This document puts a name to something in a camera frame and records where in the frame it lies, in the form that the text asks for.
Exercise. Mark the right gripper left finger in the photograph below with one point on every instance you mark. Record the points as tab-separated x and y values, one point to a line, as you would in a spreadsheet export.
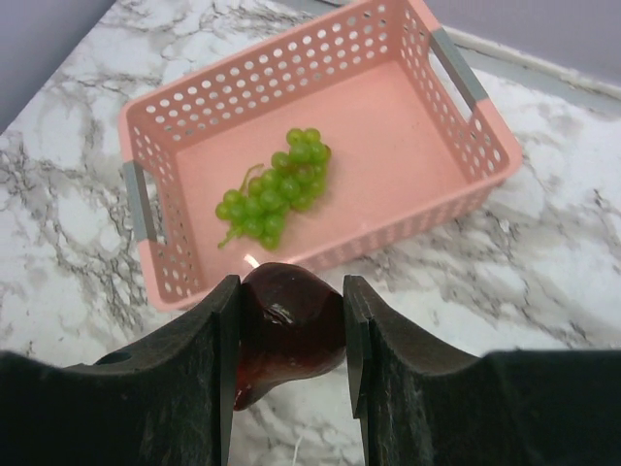
166	399

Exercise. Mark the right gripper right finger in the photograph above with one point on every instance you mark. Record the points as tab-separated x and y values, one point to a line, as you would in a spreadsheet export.
421	401

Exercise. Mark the dark red fake fruit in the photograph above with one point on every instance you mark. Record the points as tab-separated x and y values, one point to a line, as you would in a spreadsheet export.
292	328

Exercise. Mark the green fake grapes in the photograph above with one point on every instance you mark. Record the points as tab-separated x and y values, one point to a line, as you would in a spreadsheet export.
295	179

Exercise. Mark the pink plastic basket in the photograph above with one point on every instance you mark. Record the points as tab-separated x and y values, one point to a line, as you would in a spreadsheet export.
339	137

